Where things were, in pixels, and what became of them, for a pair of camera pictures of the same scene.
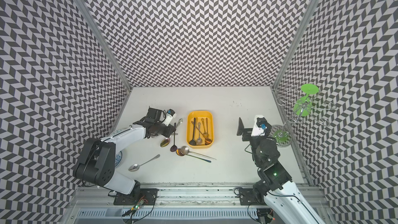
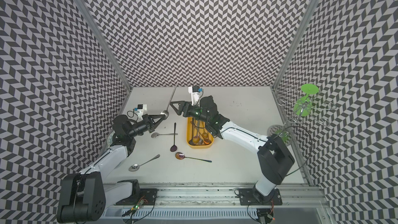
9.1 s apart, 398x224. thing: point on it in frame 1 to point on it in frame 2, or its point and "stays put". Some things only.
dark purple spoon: (174, 148) stays put
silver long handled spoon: (185, 150) to (166, 112)
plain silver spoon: (134, 167) stays put
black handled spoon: (193, 142) stays put
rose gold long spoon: (208, 141) stays put
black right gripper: (247, 132) to (182, 104)
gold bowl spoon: (165, 142) to (196, 139)
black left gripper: (170, 129) to (150, 118)
